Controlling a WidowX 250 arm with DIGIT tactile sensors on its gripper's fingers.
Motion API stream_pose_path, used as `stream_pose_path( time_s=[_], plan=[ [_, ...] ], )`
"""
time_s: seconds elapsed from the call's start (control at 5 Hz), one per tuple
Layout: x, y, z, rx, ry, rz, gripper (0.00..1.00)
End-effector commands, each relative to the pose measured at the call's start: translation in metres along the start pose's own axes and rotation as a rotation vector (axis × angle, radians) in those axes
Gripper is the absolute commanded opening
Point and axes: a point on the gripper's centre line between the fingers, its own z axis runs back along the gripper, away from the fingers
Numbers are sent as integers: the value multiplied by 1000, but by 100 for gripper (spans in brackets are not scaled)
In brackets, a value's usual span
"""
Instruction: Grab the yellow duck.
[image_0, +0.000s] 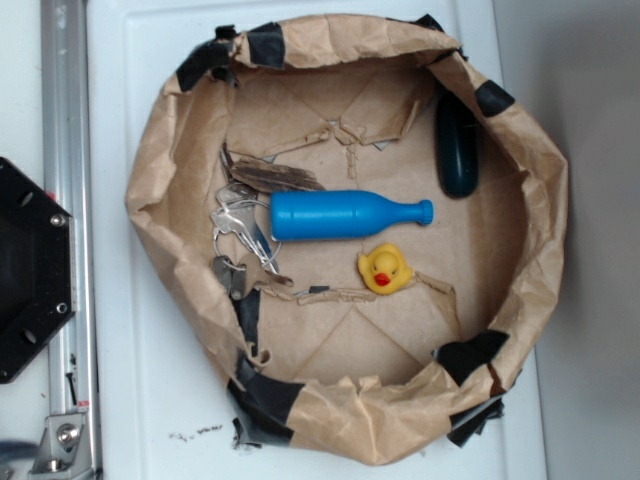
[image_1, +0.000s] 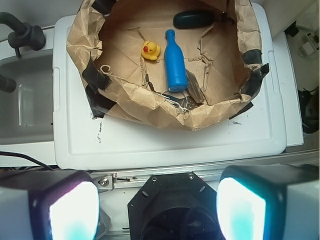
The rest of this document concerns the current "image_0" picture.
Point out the metal corner bracket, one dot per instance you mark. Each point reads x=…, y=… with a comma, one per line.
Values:
x=60, y=454

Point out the dark green oblong object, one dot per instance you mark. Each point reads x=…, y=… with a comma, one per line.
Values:
x=457, y=158

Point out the silver key bunch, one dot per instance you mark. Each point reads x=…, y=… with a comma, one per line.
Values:
x=236, y=215

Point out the brown paper bag bin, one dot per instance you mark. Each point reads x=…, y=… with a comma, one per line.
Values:
x=327, y=363

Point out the yellow rubber duck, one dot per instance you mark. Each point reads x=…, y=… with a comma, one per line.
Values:
x=384, y=270

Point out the blue plastic bottle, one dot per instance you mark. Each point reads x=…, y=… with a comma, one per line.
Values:
x=348, y=214

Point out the black hexagonal base plate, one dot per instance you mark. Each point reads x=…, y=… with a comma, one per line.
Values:
x=36, y=270

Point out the aluminium extrusion rail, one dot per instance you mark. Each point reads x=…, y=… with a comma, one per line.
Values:
x=72, y=355

